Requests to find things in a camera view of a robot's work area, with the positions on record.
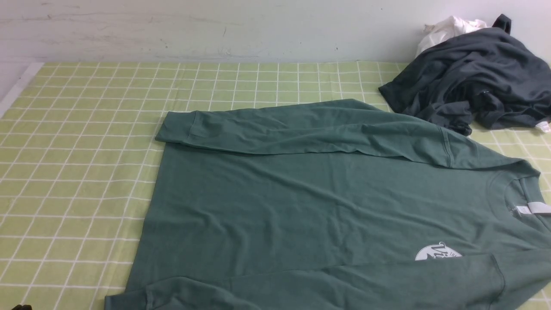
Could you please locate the green long sleeve shirt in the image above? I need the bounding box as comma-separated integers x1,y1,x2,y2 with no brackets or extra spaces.
104,99,550,310

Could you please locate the green checkered tablecloth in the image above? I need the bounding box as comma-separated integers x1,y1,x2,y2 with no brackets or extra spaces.
0,61,550,310

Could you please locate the white crumpled cloth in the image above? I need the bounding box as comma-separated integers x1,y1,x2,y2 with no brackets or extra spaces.
415,16,489,56

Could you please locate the dark grey crumpled garment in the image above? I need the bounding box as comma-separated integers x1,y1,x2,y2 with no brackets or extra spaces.
378,14,551,136

